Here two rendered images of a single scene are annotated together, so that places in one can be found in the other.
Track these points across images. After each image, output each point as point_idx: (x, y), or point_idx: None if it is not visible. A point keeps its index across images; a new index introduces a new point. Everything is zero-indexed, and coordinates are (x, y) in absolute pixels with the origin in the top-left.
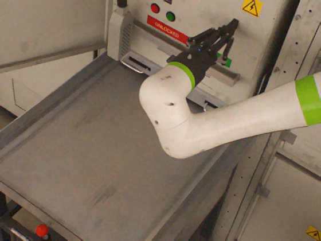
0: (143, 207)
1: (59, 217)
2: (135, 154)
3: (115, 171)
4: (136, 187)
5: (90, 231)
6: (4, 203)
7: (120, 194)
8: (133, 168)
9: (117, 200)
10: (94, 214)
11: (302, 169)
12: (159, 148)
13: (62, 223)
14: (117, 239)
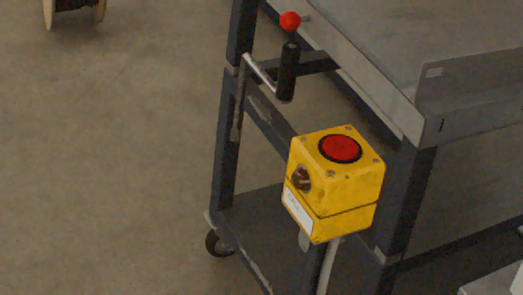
0: (470, 49)
1: (325, 8)
2: (481, 0)
3: (440, 2)
4: (468, 28)
5: (368, 37)
6: (249, 41)
7: (438, 23)
8: (471, 10)
9: (430, 27)
10: (383, 25)
11: None
12: (521, 9)
13: (325, 15)
14: (411, 62)
